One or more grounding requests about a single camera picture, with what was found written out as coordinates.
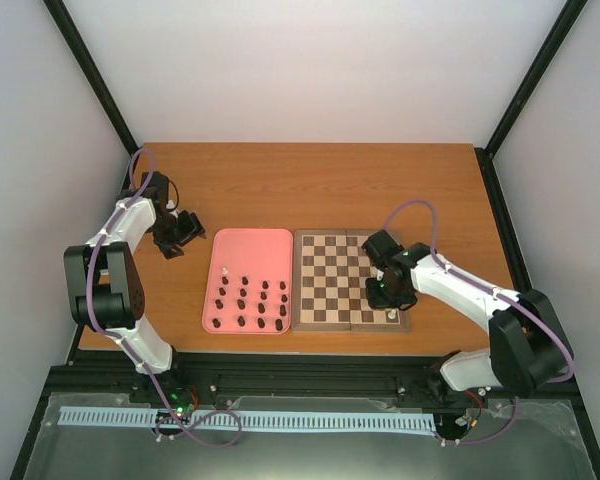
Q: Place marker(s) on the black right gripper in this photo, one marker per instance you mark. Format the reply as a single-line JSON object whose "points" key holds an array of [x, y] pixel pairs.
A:
{"points": [[376, 301]]}

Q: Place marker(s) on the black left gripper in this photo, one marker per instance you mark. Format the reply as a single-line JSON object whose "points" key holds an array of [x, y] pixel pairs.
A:
{"points": [[192, 225]]}

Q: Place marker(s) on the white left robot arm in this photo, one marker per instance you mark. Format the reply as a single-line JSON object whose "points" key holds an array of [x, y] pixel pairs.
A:
{"points": [[103, 284]]}

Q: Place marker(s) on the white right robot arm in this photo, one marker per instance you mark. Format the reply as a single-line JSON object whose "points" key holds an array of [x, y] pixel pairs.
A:
{"points": [[527, 345]]}

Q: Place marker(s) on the right controller circuit board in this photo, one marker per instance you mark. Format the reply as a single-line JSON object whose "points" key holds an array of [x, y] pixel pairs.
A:
{"points": [[473, 413]]}

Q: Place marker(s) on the controller circuit board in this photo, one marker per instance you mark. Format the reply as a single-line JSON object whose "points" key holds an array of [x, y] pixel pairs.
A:
{"points": [[184, 401], [473, 413]]}

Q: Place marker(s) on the left controller circuit board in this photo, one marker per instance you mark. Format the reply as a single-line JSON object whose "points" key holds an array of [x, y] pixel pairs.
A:
{"points": [[184, 401]]}

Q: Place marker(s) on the wooden chessboard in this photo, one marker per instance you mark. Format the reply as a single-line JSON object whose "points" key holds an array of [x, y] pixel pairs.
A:
{"points": [[329, 273]]}

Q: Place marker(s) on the pink plastic tray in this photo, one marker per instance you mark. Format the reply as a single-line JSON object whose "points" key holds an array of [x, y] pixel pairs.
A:
{"points": [[259, 255]]}

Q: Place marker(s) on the black aluminium frame rail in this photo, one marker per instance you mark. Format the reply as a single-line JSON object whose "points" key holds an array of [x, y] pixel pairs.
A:
{"points": [[214, 377]]}

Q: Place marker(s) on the light blue cable duct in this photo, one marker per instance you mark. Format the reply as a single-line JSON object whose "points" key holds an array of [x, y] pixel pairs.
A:
{"points": [[257, 421]]}

